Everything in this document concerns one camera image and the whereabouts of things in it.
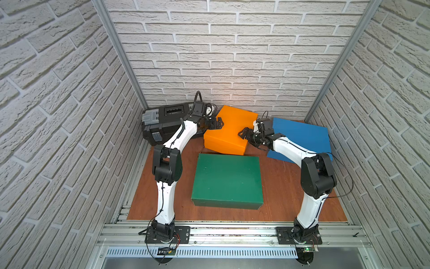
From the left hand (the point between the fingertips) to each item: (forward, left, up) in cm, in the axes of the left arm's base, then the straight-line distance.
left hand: (221, 121), depth 95 cm
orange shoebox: (-12, -3, -3) cm, 12 cm away
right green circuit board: (-61, -39, -17) cm, 74 cm away
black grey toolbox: (0, +36, -1) cm, 36 cm away
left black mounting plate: (-55, +18, -18) cm, 60 cm away
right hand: (-7, -13, -4) cm, 16 cm away
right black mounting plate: (-56, -29, -17) cm, 65 cm away
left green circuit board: (-60, +26, -21) cm, 69 cm away
